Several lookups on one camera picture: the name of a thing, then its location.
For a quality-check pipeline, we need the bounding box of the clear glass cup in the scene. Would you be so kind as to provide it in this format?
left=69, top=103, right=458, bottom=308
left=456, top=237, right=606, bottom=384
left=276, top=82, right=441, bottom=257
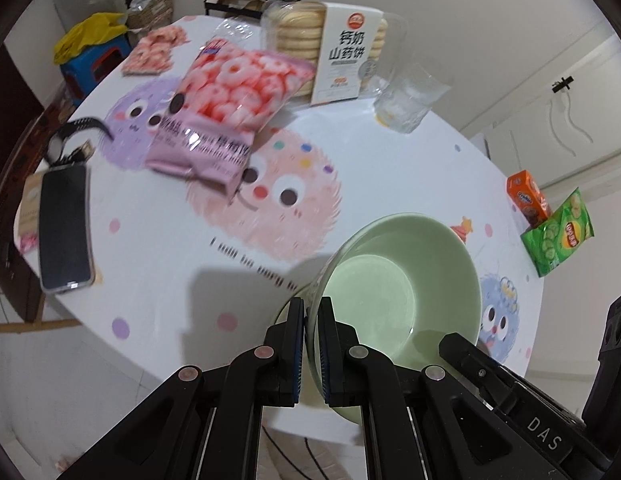
left=373, top=57, right=452, bottom=135

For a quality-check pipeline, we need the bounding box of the black cable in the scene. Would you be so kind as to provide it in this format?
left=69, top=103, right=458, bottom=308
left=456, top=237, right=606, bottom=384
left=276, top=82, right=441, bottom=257
left=264, top=425, right=336, bottom=480

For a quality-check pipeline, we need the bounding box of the orange carton box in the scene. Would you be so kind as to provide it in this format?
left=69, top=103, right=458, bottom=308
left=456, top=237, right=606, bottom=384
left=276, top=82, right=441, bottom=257
left=507, top=170, right=551, bottom=228

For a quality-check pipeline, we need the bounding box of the clear biscuit box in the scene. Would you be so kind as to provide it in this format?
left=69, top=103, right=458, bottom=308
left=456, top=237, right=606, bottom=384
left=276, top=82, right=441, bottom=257
left=260, top=0, right=409, bottom=108

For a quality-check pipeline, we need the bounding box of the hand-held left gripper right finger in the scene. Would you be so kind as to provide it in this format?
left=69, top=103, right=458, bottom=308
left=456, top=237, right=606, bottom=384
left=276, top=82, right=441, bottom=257
left=318, top=296, right=566, bottom=480

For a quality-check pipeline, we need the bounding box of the blue plastic stool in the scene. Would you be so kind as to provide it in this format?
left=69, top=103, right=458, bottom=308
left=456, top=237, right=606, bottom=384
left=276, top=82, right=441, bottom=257
left=59, top=40, right=134, bottom=96

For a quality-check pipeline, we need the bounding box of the black smartphone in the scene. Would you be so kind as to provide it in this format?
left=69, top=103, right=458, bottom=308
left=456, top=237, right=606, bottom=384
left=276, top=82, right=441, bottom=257
left=38, top=164, right=95, bottom=295

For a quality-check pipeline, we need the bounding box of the dark brown cabinet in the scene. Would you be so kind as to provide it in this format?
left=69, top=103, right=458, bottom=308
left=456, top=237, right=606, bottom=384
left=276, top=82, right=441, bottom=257
left=0, top=237, right=46, bottom=323

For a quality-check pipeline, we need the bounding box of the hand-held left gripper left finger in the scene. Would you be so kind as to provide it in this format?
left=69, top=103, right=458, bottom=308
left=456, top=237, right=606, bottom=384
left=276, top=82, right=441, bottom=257
left=55, top=298, right=306, bottom=480

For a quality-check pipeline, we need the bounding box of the black cable plug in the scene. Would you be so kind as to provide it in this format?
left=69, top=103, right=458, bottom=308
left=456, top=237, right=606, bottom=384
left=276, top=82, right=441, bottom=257
left=55, top=142, right=95, bottom=167

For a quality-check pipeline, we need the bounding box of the pink snack packet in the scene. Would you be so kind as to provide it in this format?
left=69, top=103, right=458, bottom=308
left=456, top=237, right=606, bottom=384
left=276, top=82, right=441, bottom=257
left=121, top=24, right=188, bottom=77
left=144, top=37, right=317, bottom=200

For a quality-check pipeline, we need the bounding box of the small green ribbed bowl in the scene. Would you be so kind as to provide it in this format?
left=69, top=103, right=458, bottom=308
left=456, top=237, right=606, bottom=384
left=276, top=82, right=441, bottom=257
left=310, top=212, right=482, bottom=423

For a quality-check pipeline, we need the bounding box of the cartoon printed tablecloth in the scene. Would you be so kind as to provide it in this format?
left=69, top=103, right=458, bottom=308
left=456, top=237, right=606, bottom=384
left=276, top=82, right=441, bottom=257
left=40, top=12, right=546, bottom=446

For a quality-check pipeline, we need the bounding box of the green chips bag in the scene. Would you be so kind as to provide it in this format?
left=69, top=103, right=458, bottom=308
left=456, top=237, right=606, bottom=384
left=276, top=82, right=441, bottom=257
left=521, top=187, right=596, bottom=278

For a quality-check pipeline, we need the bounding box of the woven basket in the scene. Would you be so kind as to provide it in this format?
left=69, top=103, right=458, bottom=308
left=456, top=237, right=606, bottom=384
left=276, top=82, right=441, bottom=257
left=126, top=0, right=175, bottom=31

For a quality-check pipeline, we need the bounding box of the yellow plastic bag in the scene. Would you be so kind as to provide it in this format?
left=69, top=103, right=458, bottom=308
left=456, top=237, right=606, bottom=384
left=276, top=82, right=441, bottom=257
left=53, top=12, right=128, bottom=66

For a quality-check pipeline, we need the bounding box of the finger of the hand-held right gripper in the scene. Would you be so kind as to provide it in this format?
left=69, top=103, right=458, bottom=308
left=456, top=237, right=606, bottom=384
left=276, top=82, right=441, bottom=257
left=437, top=331, right=524, bottom=413

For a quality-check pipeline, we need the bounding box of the beige notebook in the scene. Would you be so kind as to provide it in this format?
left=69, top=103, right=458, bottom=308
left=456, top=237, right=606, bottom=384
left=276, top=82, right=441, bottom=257
left=13, top=172, right=46, bottom=256

